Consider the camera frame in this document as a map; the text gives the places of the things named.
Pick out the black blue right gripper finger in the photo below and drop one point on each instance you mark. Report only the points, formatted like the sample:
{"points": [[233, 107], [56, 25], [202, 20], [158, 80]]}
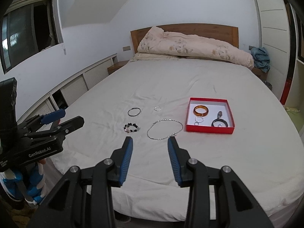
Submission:
{"points": [[83, 197], [217, 197]]}

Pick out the red cardboard jewelry box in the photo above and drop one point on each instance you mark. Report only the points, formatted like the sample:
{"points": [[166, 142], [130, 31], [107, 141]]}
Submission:
{"points": [[203, 124]]}

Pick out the wooden headboard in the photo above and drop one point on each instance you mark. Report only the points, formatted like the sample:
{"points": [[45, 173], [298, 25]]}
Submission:
{"points": [[225, 33]]}

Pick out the white blue gloved hand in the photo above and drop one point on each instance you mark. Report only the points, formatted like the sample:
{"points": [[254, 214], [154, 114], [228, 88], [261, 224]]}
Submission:
{"points": [[29, 185]]}

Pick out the white wardrobe door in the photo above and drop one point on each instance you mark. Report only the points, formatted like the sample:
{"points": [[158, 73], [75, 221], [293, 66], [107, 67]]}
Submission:
{"points": [[275, 38]]}

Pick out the amber orange bangle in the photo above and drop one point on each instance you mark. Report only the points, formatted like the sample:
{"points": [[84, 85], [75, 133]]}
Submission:
{"points": [[200, 110]]}

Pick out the silver wristwatch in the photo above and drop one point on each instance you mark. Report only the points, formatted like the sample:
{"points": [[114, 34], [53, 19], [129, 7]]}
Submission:
{"points": [[219, 114]]}

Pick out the blue crumpled cloth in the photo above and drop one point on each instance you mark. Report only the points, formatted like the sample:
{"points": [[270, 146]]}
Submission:
{"points": [[261, 58]]}

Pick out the white low wall cabinet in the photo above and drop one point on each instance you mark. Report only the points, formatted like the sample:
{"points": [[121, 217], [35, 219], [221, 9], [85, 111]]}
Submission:
{"points": [[72, 88]]}

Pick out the red object beside wardrobe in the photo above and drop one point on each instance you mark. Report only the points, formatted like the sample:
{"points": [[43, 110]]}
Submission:
{"points": [[286, 91]]}

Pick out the beige floral duvet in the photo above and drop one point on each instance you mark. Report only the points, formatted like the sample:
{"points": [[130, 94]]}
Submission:
{"points": [[155, 43]]}

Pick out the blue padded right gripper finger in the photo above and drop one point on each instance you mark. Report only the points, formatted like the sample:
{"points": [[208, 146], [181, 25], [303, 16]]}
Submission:
{"points": [[53, 116]]}

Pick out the white bed sheet mattress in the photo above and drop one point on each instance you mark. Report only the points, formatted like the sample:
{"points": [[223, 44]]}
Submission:
{"points": [[265, 149]]}

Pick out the dark brown bangle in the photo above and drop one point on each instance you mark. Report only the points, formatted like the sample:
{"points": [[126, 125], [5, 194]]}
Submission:
{"points": [[221, 123]]}

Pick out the beige wall switch plate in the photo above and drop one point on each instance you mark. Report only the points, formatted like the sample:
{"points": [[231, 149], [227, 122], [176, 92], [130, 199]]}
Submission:
{"points": [[126, 48]]}

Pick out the wooden nightstand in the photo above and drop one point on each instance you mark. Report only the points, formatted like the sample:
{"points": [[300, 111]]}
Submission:
{"points": [[116, 66]]}

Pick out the dark window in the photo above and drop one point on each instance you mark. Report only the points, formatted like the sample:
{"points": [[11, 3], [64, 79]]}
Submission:
{"points": [[28, 28]]}

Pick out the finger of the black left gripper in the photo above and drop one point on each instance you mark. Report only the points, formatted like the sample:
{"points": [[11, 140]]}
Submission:
{"points": [[70, 126]]}

